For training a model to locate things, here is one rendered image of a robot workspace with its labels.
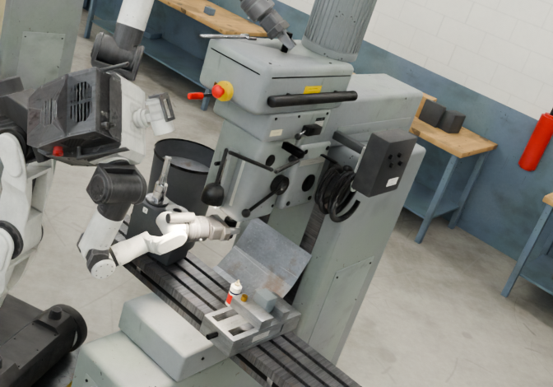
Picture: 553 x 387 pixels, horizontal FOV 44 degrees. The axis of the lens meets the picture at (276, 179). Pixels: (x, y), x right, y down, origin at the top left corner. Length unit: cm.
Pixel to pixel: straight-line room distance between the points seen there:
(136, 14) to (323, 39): 61
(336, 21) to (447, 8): 432
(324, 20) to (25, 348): 159
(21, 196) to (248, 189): 74
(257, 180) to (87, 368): 88
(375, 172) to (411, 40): 450
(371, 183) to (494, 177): 418
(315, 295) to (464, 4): 422
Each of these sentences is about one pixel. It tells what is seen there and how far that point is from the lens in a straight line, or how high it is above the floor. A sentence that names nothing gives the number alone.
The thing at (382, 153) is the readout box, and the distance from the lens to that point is 229.
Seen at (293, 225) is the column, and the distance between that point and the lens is 276.
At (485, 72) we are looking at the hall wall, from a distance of 643.
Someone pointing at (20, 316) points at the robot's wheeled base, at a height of 57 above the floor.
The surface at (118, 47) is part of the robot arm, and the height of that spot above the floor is 176.
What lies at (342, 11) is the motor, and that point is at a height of 205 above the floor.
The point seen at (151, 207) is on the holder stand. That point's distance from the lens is 266.
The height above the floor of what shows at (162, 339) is 86.
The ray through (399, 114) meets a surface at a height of 167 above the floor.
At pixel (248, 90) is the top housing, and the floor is 180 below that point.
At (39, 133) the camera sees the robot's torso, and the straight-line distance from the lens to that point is 218.
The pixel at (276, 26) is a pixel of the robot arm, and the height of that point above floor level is 197.
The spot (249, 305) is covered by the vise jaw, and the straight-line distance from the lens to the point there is 240.
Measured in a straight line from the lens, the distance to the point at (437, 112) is 604.
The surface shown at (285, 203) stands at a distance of 244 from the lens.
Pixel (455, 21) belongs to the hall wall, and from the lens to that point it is 656.
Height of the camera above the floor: 238
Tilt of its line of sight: 23 degrees down
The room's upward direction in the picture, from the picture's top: 18 degrees clockwise
